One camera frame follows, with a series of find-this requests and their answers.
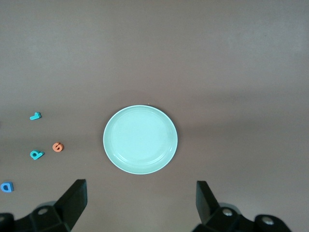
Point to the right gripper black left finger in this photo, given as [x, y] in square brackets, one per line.
[65, 207]

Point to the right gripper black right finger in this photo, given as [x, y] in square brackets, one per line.
[207, 207]

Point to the teal foam letter p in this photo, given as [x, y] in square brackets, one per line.
[36, 155]

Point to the orange foam letter e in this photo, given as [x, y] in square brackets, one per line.
[56, 148]

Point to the teal foam letter r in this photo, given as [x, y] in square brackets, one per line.
[35, 117]

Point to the blue foam letter D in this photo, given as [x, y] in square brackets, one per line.
[9, 187]

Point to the pale green plate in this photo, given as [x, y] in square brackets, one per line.
[140, 139]

